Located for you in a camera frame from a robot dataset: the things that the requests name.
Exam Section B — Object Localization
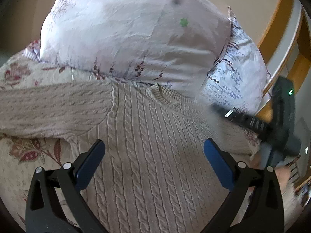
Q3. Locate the beige cable-knit sweater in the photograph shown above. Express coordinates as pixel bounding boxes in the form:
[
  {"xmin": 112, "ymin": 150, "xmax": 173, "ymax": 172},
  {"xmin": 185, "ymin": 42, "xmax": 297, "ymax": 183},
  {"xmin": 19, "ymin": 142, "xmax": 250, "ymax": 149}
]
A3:
[{"xmin": 0, "ymin": 80, "xmax": 260, "ymax": 233}]

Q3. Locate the person's right hand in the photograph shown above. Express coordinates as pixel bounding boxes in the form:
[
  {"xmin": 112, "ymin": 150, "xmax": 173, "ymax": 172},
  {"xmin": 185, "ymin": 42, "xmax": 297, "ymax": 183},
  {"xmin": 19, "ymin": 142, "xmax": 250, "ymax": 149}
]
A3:
[{"xmin": 275, "ymin": 156, "xmax": 300, "ymax": 193}]

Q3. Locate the floral bed quilt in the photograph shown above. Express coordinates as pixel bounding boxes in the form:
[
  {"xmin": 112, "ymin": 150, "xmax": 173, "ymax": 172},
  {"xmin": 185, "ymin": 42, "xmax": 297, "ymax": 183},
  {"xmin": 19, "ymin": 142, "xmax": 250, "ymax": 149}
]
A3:
[{"xmin": 1, "ymin": 53, "xmax": 112, "ymax": 229}]

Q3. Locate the white blue-flowered right pillow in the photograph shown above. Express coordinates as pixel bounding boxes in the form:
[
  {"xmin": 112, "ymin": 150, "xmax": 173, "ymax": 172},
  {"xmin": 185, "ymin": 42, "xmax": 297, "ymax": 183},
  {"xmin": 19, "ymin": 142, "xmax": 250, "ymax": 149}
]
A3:
[{"xmin": 200, "ymin": 7, "xmax": 270, "ymax": 115}]

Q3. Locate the wooden headboard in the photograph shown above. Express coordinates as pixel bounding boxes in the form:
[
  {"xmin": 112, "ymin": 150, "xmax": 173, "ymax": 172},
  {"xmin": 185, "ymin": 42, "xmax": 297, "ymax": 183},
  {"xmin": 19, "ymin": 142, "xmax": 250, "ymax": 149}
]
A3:
[{"xmin": 257, "ymin": 0, "xmax": 310, "ymax": 122}]

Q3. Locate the pale pink left pillow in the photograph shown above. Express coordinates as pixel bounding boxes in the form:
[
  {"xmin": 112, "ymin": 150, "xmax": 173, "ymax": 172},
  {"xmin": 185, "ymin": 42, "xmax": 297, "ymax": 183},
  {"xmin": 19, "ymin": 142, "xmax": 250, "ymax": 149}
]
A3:
[{"xmin": 24, "ymin": 0, "xmax": 231, "ymax": 97}]

